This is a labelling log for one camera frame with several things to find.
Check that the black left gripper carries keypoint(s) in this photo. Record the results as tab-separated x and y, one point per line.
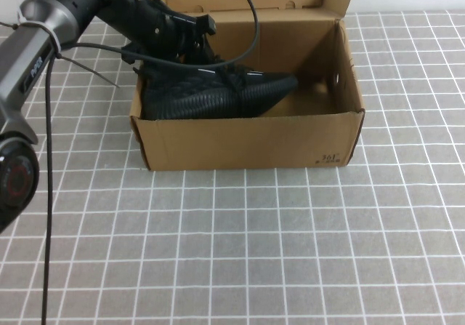
160	30

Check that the grey zip tie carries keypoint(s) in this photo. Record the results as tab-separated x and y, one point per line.
51	34

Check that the black knit sneaker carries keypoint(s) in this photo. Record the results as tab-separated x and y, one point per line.
203	99

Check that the brown cardboard shoe box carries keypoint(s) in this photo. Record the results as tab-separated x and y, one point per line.
236	143

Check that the grey white-checked tablecloth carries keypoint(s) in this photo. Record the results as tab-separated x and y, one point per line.
327	230

